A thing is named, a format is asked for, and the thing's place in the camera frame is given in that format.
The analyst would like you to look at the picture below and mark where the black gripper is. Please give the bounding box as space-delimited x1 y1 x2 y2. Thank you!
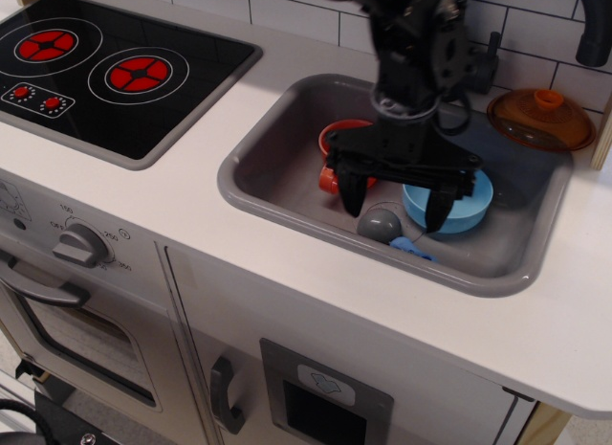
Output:
326 116 482 234

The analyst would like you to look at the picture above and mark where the orange plastic cup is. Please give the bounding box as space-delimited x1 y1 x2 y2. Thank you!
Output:
318 119 372 194

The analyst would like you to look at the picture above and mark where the grey oven knob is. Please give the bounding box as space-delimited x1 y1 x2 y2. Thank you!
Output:
52 223 109 268

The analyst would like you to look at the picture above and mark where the black toy stove top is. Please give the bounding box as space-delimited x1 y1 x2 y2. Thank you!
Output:
1 0 262 170

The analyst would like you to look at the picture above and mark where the black base plate with screw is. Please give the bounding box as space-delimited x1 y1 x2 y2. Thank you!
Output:
34 391 119 445

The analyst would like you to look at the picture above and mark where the grey oven door handle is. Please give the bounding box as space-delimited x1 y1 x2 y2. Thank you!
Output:
1 251 91 308

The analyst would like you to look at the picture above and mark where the grey toy sink basin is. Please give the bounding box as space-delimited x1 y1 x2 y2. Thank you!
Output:
218 75 573 298

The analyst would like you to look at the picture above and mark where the white cabinet door with panel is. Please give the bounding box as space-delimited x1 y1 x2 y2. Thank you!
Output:
165 247 536 444

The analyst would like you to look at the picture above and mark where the grey and blue toy spoon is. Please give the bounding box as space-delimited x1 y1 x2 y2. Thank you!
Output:
357 208 436 261

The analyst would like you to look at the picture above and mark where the white toy oven door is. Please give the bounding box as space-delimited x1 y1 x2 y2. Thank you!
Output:
0 250 200 445

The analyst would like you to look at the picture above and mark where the grey cabinet door handle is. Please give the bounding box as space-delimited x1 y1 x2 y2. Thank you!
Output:
209 356 246 435

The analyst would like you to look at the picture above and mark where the orange transparent pot lid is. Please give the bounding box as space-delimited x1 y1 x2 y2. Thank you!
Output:
487 89 596 152

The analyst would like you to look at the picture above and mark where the dark grey toy faucet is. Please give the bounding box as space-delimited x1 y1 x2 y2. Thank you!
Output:
467 0 611 110

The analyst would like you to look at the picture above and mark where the black cable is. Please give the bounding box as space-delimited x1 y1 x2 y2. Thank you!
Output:
0 399 61 445

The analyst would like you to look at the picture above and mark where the blue plastic bowl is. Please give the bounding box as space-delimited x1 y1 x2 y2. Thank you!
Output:
403 170 493 234

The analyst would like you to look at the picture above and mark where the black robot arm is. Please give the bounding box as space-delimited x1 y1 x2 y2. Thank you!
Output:
326 0 482 233

